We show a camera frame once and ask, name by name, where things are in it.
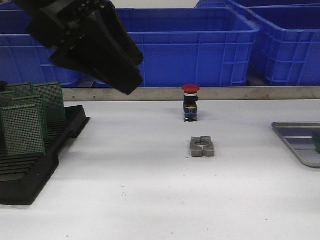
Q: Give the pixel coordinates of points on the green board left edge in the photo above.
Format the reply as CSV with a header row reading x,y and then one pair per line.
x,y
6,98

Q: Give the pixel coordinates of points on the blue plastic crate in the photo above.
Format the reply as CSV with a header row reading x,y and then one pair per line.
x,y
208,47
286,51
24,59

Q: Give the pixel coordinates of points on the green perforated circuit board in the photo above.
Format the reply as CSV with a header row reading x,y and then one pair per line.
x,y
22,130

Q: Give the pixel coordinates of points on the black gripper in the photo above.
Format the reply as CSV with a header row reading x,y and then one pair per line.
x,y
100,47

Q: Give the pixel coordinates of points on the silver metal tray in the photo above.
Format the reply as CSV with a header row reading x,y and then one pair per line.
x,y
302,138

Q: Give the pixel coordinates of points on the steel table edge rail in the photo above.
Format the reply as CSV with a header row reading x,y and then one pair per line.
x,y
205,94

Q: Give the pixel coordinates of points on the blue crate behind left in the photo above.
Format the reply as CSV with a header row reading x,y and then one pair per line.
x,y
9,6

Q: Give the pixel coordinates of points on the grey split clamp block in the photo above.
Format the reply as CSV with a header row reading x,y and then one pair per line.
x,y
202,146

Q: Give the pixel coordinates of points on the green board back right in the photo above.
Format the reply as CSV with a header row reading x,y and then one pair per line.
x,y
53,100

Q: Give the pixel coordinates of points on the blue plastic crate centre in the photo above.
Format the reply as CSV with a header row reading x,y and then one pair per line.
x,y
208,47

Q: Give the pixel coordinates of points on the green board second row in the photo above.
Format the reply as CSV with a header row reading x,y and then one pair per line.
x,y
37,100

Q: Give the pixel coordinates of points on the blue crate behind right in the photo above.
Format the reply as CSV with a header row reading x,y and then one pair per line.
x,y
232,4

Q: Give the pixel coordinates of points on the red emergency stop button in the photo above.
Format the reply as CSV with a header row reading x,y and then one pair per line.
x,y
190,98

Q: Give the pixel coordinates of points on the green board back left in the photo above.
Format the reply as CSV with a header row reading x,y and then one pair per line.
x,y
21,89

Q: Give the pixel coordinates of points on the black slotted board rack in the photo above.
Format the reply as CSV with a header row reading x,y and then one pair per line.
x,y
22,178

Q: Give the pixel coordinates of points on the blue plastic crate left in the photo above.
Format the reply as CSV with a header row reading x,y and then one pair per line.
x,y
24,59

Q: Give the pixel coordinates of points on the blue plastic crate right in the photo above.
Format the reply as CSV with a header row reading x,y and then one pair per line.
x,y
286,51

